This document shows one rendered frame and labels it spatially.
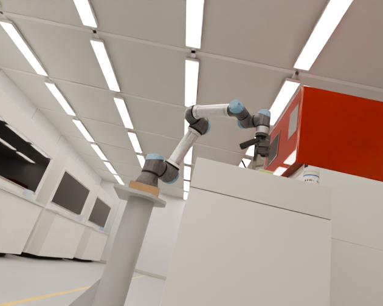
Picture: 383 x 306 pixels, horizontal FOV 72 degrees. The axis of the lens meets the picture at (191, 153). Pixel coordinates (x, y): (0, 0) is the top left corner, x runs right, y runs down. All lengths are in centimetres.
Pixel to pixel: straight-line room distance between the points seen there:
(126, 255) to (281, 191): 88
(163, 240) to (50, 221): 478
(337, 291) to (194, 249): 83
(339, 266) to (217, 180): 83
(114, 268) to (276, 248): 85
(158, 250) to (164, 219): 104
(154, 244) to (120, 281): 812
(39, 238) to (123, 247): 433
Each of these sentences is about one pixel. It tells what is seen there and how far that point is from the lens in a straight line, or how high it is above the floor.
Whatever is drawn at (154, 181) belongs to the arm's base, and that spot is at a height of 92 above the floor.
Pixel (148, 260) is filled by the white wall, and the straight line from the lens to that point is 967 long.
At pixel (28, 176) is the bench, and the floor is 124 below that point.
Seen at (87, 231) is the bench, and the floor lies 77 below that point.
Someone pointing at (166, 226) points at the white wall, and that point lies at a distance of 971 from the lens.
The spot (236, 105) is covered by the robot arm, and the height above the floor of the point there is 135.
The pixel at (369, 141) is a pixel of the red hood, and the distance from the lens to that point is 203.
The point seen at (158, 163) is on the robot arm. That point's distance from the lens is 170.
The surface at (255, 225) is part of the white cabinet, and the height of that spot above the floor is 72.
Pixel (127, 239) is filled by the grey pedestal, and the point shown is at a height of 56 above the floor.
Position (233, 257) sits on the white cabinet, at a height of 57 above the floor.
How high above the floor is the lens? 49
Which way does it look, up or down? 23 degrees up
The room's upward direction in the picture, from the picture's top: 15 degrees clockwise
